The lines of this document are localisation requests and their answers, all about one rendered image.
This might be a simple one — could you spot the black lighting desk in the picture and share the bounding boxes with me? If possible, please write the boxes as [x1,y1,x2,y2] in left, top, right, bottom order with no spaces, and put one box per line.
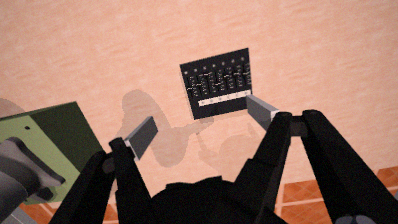
[179,47,253,120]

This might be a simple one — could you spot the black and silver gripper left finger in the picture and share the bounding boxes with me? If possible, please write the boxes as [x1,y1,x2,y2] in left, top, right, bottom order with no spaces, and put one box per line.
[48,116,159,224]

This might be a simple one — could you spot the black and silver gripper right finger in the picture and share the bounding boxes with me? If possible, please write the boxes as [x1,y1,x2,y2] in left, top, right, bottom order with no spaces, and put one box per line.
[206,94,398,224]

